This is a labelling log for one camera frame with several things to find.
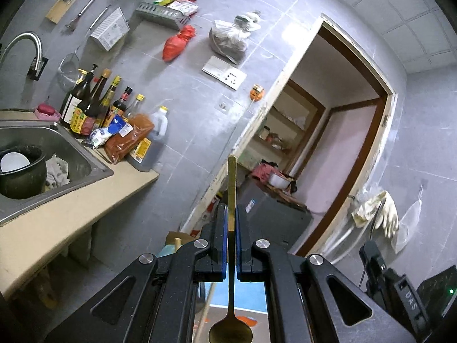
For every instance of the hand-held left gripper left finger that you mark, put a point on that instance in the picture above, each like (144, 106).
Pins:
(225, 243)

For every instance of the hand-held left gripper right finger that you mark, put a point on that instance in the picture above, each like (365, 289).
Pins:
(238, 246)

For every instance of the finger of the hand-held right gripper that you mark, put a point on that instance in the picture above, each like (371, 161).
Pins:
(373, 260)

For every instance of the white rubber gloves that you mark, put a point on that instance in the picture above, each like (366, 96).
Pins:
(387, 214)

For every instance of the clear hanging plastic bag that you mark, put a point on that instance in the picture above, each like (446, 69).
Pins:
(407, 225)

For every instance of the blue and orange cloth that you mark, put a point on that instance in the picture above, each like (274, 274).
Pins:
(250, 294)

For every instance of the white bowl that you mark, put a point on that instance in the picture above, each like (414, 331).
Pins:
(279, 181)

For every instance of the pink clothes pile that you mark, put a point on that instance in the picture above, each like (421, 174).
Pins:
(264, 173)

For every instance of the wooden shelf unit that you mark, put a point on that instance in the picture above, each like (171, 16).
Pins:
(285, 128)

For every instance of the large oil jug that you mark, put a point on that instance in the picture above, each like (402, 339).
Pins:
(153, 128)

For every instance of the beige kitchen counter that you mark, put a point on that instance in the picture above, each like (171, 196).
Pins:
(89, 203)

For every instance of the brown spice packet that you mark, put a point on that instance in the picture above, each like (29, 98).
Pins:
(128, 139)

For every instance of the orange plug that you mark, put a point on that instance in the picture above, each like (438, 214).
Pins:
(257, 92)

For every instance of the blue and white packet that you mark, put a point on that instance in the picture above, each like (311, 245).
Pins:
(110, 130)

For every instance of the clear bottle yellow cap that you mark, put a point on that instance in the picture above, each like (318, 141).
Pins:
(135, 107)

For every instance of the steel sink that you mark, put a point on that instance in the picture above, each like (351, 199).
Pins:
(82, 160)

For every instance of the red cap sauce bottle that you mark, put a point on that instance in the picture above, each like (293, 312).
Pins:
(121, 103)

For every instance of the yellow cap sauce bottle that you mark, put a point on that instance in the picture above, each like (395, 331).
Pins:
(109, 103)

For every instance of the grey dish rag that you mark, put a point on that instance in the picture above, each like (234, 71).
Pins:
(57, 171)

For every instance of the dark bottle yellow label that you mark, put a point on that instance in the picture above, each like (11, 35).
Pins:
(87, 118)

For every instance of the clear bag dark contents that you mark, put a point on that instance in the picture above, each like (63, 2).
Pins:
(228, 41)

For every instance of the red plastic bag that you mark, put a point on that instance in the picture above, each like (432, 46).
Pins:
(176, 44)

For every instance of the dark bottle white label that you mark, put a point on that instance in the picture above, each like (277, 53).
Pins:
(73, 103)

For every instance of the black cooking pot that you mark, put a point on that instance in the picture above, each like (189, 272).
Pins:
(25, 182)

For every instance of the dark pump bottle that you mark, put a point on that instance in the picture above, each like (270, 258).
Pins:
(93, 78)

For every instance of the pink soap dish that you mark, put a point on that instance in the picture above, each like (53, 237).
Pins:
(48, 111)

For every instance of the white dish in pot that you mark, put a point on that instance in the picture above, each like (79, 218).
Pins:
(14, 162)

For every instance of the snack packets in rack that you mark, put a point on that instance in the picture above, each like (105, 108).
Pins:
(178, 3)

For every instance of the hanging steel utensil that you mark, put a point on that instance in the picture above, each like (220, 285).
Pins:
(100, 16)
(84, 9)

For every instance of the steel faucet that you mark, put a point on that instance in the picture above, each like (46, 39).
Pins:
(21, 48)

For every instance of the small wall outlet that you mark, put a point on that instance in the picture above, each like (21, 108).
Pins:
(223, 106)

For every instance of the wooden door frame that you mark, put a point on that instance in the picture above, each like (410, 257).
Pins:
(378, 121)

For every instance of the white switch plate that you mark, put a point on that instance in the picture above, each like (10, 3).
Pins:
(225, 73)

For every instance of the grey wall rack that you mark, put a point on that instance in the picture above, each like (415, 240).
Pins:
(160, 14)

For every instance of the white wall box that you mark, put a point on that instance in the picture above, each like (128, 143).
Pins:
(109, 28)

